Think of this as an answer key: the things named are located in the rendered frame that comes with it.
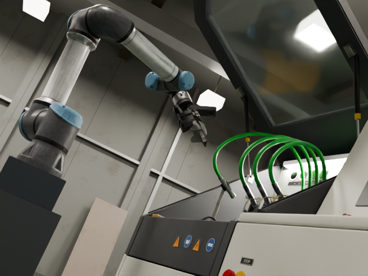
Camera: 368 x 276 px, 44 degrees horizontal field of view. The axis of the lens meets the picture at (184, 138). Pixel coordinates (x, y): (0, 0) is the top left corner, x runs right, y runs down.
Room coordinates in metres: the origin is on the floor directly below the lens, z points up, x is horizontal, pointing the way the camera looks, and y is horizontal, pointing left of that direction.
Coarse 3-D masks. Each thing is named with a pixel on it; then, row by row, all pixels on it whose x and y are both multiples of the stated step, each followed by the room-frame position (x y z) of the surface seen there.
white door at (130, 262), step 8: (128, 256) 1.82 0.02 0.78; (128, 264) 1.79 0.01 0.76; (136, 264) 1.72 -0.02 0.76; (144, 264) 1.66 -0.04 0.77; (152, 264) 1.59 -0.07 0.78; (120, 272) 1.83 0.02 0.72; (128, 272) 1.76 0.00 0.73; (136, 272) 1.69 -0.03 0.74; (144, 272) 1.63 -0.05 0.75; (152, 272) 1.57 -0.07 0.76; (160, 272) 1.52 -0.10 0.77; (168, 272) 1.47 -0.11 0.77; (176, 272) 1.42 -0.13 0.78
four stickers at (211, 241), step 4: (176, 236) 1.51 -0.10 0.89; (180, 236) 1.48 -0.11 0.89; (188, 236) 1.43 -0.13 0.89; (192, 236) 1.41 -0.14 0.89; (176, 240) 1.49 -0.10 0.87; (188, 240) 1.42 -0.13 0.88; (196, 240) 1.38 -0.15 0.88; (200, 240) 1.35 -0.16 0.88; (208, 240) 1.31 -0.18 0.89; (212, 240) 1.29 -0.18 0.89; (176, 244) 1.49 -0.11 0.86; (184, 244) 1.44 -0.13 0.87; (188, 244) 1.41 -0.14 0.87; (196, 244) 1.37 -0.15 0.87; (200, 244) 1.35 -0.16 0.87; (208, 244) 1.31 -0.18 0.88; (212, 244) 1.29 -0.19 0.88; (196, 248) 1.36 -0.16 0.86; (208, 248) 1.30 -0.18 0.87; (212, 248) 1.28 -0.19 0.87
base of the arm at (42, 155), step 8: (40, 136) 1.41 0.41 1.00; (32, 144) 1.41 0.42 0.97; (40, 144) 1.40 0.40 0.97; (48, 144) 1.40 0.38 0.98; (56, 144) 1.41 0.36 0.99; (24, 152) 1.41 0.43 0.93; (32, 152) 1.39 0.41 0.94; (40, 152) 1.39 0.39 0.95; (48, 152) 1.40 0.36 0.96; (56, 152) 1.41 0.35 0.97; (64, 152) 1.44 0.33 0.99; (24, 160) 1.39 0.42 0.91; (32, 160) 1.38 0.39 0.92; (40, 160) 1.38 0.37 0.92; (48, 160) 1.39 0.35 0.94; (56, 160) 1.41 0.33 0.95; (64, 160) 1.46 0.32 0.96; (40, 168) 1.39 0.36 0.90; (48, 168) 1.40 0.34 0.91; (56, 168) 1.43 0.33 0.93; (56, 176) 1.43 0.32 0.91
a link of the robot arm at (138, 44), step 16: (96, 16) 1.43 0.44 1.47; (112, 16) 1.43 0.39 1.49; (96, 32) 1.47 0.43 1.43; (112, 32) 1.45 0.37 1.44; (128, 32) 1.46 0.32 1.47; (128, 48) 1.53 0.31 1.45; (144, 48) 1.53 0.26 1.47; (160, 64) 1.59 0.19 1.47; (176, 80) 1.66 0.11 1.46; (192, 80) 1.67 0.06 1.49
